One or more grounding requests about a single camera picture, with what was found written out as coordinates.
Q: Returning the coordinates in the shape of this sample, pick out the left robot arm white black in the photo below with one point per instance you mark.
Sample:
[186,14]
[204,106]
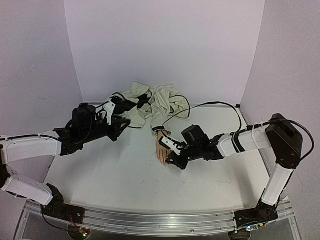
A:
[88,123]

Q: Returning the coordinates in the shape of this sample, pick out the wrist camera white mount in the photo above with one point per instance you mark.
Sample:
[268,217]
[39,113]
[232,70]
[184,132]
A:
[172,144]
[109,108]

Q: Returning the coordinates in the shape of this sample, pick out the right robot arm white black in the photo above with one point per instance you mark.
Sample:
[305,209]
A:
[279,134]

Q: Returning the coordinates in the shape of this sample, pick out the mannequin hand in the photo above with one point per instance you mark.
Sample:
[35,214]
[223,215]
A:
[161,152]

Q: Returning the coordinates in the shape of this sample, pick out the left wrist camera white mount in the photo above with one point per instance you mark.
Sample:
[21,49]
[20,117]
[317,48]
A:
[109,108]

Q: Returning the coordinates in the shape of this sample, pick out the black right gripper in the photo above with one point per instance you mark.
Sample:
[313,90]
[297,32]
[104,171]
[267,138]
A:
[176,157]

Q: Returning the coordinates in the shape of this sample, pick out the beige jacket with black lining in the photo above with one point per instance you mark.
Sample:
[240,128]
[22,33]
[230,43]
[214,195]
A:
[141,102]

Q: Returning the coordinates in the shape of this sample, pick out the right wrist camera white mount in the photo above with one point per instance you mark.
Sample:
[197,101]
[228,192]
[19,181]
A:
[172,144]

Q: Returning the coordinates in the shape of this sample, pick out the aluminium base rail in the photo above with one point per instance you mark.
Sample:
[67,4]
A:
[63,221]

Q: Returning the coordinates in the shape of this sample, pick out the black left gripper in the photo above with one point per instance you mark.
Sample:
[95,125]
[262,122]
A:
[117,132]

